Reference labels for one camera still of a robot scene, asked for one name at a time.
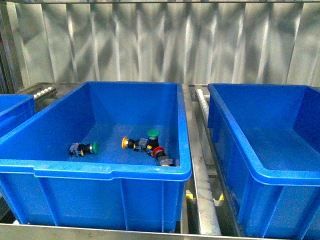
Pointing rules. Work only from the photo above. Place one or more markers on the green mushroom push button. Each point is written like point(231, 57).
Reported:
point(153, 138)

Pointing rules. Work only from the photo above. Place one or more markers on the yellow flat push button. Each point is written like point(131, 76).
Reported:
point(138, 145)

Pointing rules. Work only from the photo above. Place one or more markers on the white roller track right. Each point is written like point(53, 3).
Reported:
point(203, 102)

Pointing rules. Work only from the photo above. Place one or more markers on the white roller track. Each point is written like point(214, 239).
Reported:
point(203, 102)
point(44, 92)

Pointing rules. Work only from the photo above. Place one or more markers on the blue centre plastic bin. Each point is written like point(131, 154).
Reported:
point(117, 189)

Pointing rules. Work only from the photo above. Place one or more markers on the blue plastic bin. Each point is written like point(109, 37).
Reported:
point(117, 189)
point(15, 109)
point(267, 144)

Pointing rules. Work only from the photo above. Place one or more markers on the green flat push button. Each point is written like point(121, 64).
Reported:
point(80, 150)

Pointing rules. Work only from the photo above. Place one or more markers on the blue right plastic bin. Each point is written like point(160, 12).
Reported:
point(267, 144)

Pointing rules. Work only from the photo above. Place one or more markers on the white roller track left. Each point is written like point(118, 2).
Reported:
point(44, 92)

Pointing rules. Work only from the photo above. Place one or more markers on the blue left plastic bin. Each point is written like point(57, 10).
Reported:
point(15, 109)

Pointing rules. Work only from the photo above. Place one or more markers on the steel divider rail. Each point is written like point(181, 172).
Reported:
point(207, 221)

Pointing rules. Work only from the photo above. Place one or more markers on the steel shelf front rail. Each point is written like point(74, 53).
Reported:
point(39, 232)

